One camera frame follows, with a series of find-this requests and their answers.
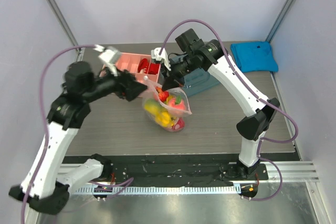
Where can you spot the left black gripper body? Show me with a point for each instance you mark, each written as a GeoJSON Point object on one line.
{"type": "Point", "coordinates": [112, 83]}

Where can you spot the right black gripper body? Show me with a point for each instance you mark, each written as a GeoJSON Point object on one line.
{"type": "Point", "coordinates": [171, 74]}

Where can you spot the red strawberry toy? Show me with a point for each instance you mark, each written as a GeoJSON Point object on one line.
{"type": "Point", "coordinates": [162, 95]}

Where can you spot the pink peach toy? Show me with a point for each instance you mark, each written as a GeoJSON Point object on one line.
{"type": "Point", "coordinates": [176, 105]}

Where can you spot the clear pink zip top bag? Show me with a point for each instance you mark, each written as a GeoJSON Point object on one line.
{"type": "Point", "coordinates": [151, 93]}

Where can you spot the yellow bell pepper toy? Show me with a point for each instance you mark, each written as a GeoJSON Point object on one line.
{"type": "Point", "coordinates": [164, 119]}

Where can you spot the green lime toy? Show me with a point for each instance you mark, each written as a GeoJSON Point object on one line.
{"type": "Point", "coordinates": [152, 106]}

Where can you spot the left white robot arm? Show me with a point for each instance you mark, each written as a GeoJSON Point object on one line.
{"type": "Point", "coordinates": [43, 189]}

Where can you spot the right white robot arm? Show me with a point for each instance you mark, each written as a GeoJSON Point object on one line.
{"type": "Point", "coordinates": [212, 57]}

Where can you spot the teal plastic fruit tray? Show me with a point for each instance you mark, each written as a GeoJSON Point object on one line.
{"type": "Point", "coordinates": [198, 81]}

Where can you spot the red fabric item right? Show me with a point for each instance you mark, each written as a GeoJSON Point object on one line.
{"type": "Point", "coordinates": [153, 68]}

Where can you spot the red fabric item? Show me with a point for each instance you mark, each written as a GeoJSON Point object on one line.
{"type": "Point", "coordinates": [143, 66]}
{"type": "Point", "coordinates": [153, 68]}

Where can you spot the pink divided organizer box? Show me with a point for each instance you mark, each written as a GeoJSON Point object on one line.
{"type": "Point", "coordinates": [130, 62]}

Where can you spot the red fabric item left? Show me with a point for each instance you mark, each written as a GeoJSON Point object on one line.
{"type": "Point", "coordinates": [143, 66]}

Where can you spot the folded blue cloth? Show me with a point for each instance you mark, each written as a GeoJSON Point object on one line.
{"type": "Point", "coordinates": [254, 56]}

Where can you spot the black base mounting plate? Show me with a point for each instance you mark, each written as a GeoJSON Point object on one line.
{"type": "Point", "coordinates": [184, 169]}

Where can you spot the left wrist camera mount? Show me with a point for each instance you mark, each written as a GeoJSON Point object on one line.
{"type": "Point", "coordinates": [109, 56]}

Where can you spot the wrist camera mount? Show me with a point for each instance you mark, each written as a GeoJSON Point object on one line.
{"type": "Point", "coordinates": [160, 55]}
{"type": "Point", "coordinates": [109, 56]}

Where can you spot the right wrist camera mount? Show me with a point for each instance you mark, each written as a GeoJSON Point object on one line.
{"type": "Point", "coordinates": [160, 55]}

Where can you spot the white slotted cable duct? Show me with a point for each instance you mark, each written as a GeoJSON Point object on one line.
{"type": "Point", "coordinates": [90, 189]}

